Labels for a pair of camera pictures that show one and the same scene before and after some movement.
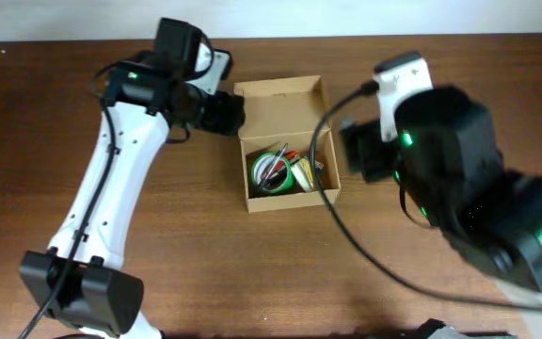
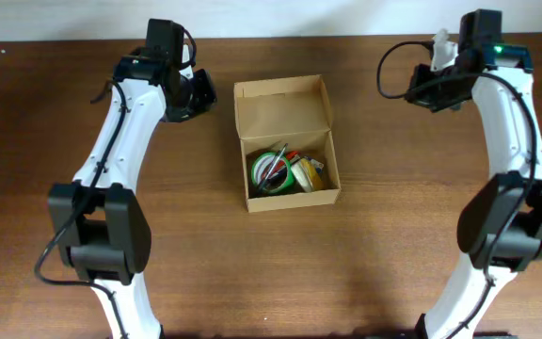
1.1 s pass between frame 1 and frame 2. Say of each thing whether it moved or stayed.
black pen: stayed
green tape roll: stayed
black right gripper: moved
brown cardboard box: stayed
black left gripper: moved
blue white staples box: stayed
